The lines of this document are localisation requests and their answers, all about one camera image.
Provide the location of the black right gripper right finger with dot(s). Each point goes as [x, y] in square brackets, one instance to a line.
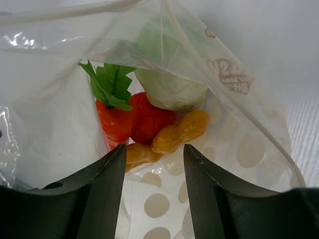
[224, 206]

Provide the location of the fake carrot with green leaves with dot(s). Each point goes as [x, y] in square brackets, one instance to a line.
[116, 107]

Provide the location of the clear zip top bag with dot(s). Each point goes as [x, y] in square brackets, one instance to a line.
[50, 128]

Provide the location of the green fake cabbage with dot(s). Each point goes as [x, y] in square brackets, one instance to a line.
[169, 78]

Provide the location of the orange fake fruit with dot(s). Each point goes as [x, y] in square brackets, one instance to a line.
[193, 125]

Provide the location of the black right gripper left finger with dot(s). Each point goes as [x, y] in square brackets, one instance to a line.
[84, 205]

